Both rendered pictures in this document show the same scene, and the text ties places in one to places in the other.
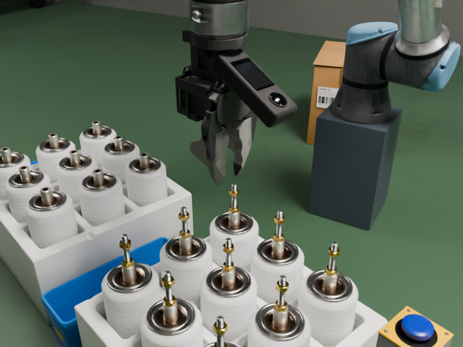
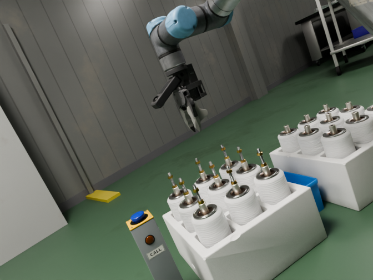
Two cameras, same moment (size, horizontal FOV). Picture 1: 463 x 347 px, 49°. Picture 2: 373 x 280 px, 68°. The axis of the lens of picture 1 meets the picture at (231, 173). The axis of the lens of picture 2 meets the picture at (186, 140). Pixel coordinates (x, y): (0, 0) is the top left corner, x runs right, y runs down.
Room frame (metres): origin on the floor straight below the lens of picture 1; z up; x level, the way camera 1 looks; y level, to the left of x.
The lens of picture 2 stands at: (0.95, -0.83, 0.60)
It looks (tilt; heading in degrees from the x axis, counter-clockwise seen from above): 10 degrees down; 113
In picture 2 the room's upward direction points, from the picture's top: 23 degrees counter-clockwise
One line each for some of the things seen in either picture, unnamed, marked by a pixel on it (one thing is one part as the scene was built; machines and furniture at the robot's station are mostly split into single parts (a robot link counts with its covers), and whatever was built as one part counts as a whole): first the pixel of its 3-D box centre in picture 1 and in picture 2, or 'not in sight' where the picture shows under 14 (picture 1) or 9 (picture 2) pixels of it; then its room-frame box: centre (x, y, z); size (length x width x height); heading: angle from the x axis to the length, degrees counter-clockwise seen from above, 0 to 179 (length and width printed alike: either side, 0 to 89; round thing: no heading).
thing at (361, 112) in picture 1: (363, 94); not in sight; (1.24, -0.34, 0.35); 0.15 x 0.15 x 0.10
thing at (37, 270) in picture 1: (85, 218); (341, 156); (1.05, 0.37, 0.09); 0.39 x 0.39 x 0.18; 40
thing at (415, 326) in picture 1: (416, 329); (138, 217); (0.47, -0.24, 0.32); 0.04 x 0.04 x 0.02
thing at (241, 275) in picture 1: (228, 281); (219, 184); (0.64, 0.00, 0.25); 0.08 x 0.08 x 0.01
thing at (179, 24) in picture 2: not in sight; (182, 24); (0.74, -0.04, 0.76); 0.11 x 0.11 x 0.08; 48
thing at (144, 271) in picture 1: (129, 277); (229, 165); (0.65, 0.17, 0.25); 0.08 x 0.08 x 0.01
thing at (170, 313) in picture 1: (170, 310); (203, 176); (0.56, 0.09, 0.26); 0.02 x 0.02 x 0.03
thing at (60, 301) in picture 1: (122, 297); (284, 191); (0.80, 0.23, 0.06); 0.30 x 0.11 x 0.12; 131
